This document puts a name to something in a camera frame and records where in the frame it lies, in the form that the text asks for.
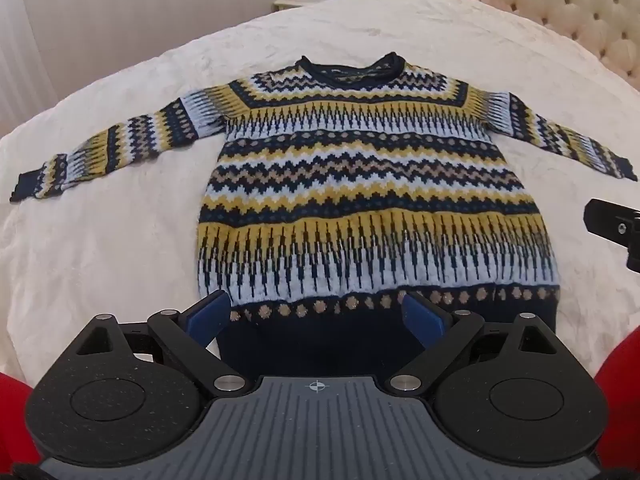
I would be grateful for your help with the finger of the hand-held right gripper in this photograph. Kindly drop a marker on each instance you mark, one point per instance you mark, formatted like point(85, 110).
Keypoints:
point(607, 220)

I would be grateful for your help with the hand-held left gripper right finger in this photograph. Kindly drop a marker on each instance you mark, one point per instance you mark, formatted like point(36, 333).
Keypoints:
point(422, 322)

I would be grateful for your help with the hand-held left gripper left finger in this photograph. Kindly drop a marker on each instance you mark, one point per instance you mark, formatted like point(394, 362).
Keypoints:
point(212, 317)

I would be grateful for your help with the navy yellow patterned knit sweater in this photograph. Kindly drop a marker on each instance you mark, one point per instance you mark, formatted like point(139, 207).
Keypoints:
point(350, 185)

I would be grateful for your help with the white plush bed blanket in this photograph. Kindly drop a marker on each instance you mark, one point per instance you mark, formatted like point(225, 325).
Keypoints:
point(125, 240)

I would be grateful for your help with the cream tufted headboard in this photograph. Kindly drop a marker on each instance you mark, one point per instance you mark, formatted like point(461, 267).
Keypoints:
point(575, 5)

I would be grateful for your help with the person's red clothing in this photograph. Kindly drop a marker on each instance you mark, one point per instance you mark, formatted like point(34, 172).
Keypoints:
point(15, 420)

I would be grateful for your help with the cream nightstand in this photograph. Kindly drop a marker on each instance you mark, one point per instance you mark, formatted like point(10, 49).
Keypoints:
point(300, 2)

